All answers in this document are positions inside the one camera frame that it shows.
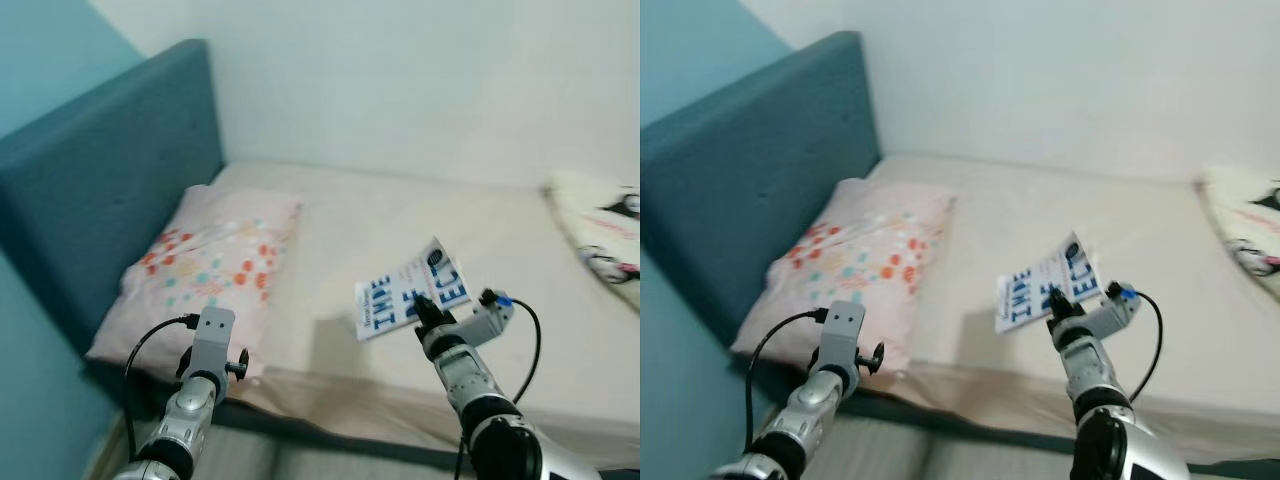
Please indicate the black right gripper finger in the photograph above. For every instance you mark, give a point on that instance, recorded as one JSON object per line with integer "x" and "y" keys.
{"x": 427, "y": 305}
{"x": 1057, "y": 300}

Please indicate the white book with blue letters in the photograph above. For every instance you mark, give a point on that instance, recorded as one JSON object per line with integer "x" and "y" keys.
{"x": 1030, "y": 292}
{"x": 395, "y": 300}

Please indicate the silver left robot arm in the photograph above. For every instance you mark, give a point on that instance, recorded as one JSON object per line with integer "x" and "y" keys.
{"x": 175, "y": 430}
{"x": 800, "y": 420}

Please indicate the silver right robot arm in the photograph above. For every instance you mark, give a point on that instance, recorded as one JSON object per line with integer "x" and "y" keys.
{"x": 1095, "y": 385}
{"x": 480, "y": 390}

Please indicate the mattress with beige sheet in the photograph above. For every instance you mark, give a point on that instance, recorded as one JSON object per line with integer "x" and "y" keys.
{"x": 480, "y": 220}
{"x": 1140, "y": 210}

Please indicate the pink dotted pillow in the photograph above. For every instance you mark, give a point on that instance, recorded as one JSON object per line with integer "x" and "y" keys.
{"x": 860, "y": 250}
{"x": 215, "y": 255}

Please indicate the teal bed base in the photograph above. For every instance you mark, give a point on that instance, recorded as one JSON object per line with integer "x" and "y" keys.
{"x": 960, "y": 425}
{"x": 320, "y": 437}

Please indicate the cream cartoon print blanket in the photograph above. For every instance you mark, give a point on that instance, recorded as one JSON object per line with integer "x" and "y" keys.
{"x": 595, "y": 225}
{"x": 1245, "y": 215}

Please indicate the teal upholstered headboard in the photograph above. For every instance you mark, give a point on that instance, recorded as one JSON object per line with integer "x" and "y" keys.
{"x": 750, "y": 170}
{"x": 100, "y": 180}

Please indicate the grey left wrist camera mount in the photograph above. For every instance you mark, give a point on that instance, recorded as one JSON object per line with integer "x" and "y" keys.
{"x": 843, "y": 330}
{"x": 213, "y": 335}

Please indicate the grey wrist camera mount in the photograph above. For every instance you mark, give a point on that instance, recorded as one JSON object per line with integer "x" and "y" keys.
{"x": 213, "y": 335}
{"x": 1112, "y": 312}
{"x": 485, "y": 322}
{"x": 843, "y": 330}

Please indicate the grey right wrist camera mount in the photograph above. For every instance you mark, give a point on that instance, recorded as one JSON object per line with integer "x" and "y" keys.
{"x": 485, "y": 322}
{"x": 1112, "y": 312}

